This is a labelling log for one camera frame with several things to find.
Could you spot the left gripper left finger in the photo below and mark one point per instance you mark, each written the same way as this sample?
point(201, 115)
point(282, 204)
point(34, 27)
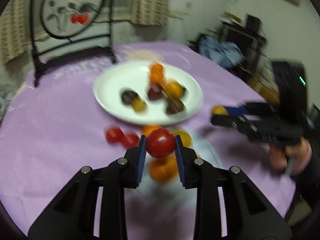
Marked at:
point(92, 205)

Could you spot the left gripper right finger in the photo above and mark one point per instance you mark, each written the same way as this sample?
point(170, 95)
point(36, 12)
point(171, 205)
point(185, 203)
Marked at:
point(229, 205)

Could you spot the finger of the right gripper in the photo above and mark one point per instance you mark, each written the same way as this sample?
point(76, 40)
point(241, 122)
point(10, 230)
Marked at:
point(251, 108)
point(267, 131)

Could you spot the small orange mandarin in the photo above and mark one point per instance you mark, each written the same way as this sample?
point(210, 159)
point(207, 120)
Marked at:
point(219, 110)

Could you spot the large orange mandarin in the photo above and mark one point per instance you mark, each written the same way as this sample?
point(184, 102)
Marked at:
point(163, 170)

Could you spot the greenish yellow mandarin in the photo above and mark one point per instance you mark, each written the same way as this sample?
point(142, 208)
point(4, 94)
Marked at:
point(185, 138)

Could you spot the dark brown mushroom top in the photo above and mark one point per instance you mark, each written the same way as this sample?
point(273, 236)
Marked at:
point(174, 106)

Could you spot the dark brown mushroom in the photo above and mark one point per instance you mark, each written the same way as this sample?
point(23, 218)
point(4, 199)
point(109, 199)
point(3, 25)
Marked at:
point(128, 96)
point(174, 106)

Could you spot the red cherry tomato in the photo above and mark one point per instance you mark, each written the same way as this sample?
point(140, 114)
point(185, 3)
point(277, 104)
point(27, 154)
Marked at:
point(130, 140)
point(113, 135)
point(160, 143)

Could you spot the dark red plum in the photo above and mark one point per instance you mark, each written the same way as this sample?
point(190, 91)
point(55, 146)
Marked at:
point(155, 92)

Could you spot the small yellow-green longan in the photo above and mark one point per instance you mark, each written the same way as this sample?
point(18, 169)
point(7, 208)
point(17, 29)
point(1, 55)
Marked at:
point(138, 105)

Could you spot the person right hand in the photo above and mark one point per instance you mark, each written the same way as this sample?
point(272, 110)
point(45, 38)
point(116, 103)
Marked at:
point(301, 154)

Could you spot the blue cloth pile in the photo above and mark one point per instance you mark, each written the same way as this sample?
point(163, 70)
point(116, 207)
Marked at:
point(225, 54)

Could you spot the black shelf rack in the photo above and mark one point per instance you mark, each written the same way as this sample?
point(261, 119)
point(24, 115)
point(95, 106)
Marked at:
point(248, 38)

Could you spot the purple tablecloth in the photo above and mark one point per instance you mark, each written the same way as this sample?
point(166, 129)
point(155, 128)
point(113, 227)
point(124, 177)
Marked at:
point(52, 131)

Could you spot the right beige curtain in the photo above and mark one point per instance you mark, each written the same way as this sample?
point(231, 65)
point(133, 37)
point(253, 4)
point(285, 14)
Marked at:
point(150, 12)

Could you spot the beige curtain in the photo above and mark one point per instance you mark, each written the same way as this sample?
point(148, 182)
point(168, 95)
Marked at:
point(13, 33)
point(150, 12)

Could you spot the black framed embroidery screen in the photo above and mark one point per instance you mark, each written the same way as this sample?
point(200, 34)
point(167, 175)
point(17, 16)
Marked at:
point(66, 20)

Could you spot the left beige curtain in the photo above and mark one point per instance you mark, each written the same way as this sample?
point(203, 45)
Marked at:
point(13, 33)

